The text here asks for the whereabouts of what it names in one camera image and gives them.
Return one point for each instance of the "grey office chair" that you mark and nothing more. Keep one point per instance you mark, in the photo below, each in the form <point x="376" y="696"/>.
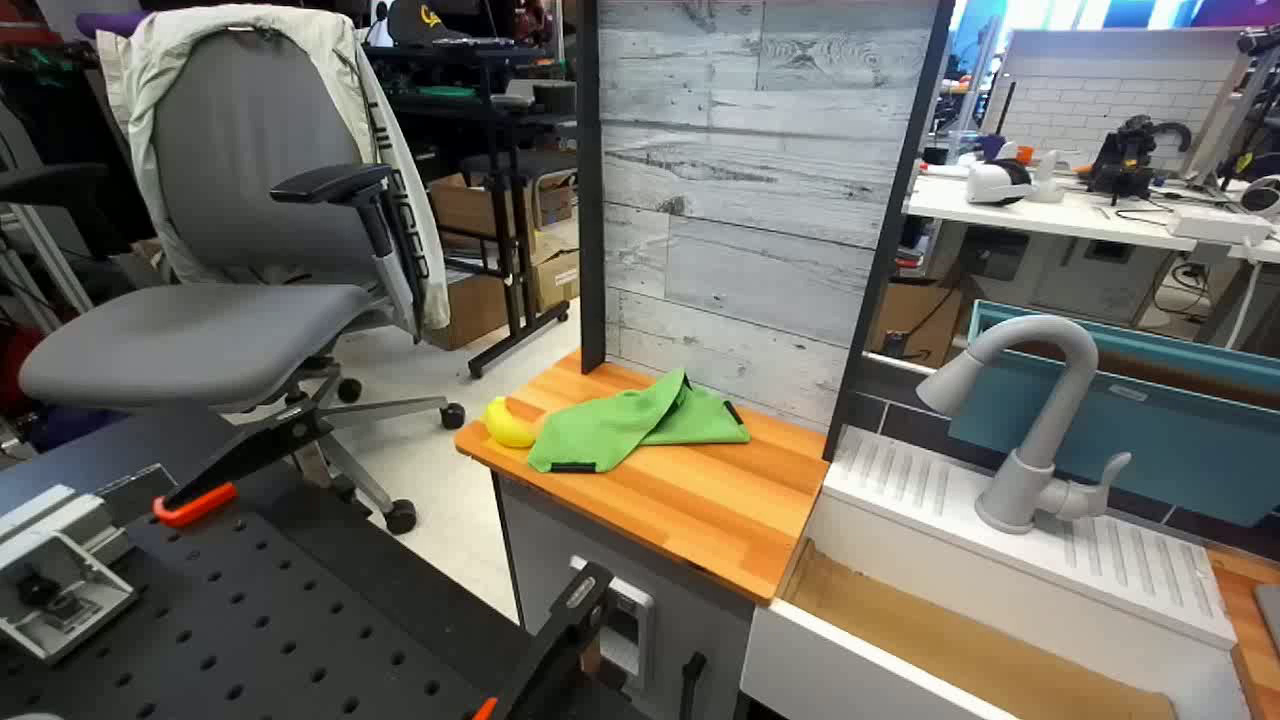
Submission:
<point x="200" y="343"/>

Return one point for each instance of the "white toy sink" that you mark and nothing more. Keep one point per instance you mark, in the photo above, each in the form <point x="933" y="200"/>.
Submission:
<point x="933" y="532"/>

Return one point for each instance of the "grey metal bracket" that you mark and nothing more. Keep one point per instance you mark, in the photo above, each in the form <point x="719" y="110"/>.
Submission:
<point x="60" y="602"/>

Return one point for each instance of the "teal storage bin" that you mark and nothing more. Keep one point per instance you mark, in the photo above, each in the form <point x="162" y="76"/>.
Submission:
<point x="1172" y="440"/>

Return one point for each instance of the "short black frame post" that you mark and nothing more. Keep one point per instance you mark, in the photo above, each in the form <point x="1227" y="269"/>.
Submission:
<point x="590" y="200"/>

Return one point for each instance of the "beige jacket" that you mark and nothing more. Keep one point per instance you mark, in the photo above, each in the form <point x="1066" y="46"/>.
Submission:
<point x="400" y="252"/>

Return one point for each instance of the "black clamp on cabinet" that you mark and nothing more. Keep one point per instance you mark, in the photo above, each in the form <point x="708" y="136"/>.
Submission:
<point x="562" y="652"/>

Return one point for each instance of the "black device on table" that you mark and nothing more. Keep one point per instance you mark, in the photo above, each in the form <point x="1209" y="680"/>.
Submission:
<point x="1134" y="154"/>

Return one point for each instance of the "cardboard box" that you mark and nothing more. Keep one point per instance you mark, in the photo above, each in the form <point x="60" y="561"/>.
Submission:
<point x="541" y="265"/>

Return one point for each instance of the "black metal stand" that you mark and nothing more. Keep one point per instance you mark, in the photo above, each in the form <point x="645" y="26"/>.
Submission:
<point x="503" y="162"/>

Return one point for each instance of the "white device on table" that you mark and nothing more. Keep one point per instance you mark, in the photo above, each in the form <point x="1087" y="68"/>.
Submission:
<point x="1000" y="180"/>

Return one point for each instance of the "grey wood-look backdrop panel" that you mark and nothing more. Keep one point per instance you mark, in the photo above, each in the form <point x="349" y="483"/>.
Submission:
<point x="762" y="200"/>

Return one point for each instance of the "grey toy faucet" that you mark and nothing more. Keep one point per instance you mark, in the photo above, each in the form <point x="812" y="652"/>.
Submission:
<point x="1025" y="464"/>

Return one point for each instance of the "black perforated board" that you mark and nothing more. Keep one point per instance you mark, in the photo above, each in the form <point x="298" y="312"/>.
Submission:
<point x="264" y="624"/>

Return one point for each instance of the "white brick pattern panel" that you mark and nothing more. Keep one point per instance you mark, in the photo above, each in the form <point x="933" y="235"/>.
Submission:
<point x="1106" y="93"/>

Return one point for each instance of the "green cloth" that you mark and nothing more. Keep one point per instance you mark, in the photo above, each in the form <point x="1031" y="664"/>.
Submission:
<point x="613" y="427"/>

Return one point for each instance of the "long black frame post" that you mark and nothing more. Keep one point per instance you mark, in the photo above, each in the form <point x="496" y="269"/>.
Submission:
<point x="892" y="227"/>

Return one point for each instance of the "white background table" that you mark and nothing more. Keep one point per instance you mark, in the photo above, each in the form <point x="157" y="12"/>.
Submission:
<point x="1066" y="218"/>

